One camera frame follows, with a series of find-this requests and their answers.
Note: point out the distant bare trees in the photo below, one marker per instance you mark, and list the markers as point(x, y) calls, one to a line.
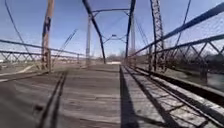
point(115, 57)

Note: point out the grey wooden plank bridge deck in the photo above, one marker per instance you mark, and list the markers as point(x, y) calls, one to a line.
point(90, 100)

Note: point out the rusty steel bridge truss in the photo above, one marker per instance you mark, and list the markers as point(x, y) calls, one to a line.
point(47, 40)

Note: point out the metal lattice railing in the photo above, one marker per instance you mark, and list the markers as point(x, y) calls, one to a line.
point(20, 54)
point(203, 66)

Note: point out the river water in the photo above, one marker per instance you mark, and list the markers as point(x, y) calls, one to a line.
point(216, 81)

